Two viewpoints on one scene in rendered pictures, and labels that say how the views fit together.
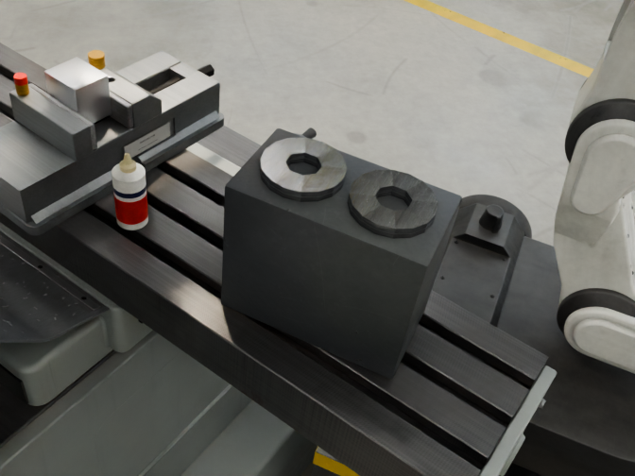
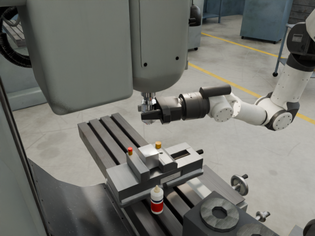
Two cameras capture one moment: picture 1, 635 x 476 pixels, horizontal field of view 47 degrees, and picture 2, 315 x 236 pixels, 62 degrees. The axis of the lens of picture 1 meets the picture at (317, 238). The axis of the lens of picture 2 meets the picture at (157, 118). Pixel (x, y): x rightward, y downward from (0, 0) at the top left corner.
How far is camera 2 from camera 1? 0.17 m
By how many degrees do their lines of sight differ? 27
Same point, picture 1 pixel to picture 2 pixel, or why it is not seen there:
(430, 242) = not seen: outside the picture
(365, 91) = (279, 153)
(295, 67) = (251, 140)
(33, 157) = (127, 178)
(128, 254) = (151, 224)
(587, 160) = not seen: outside the picture
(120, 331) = not seen: outside the picture
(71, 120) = (142, 167)
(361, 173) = (246, 222)
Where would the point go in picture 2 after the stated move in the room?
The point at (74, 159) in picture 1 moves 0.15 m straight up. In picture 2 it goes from (140, 181) to (138, 146)
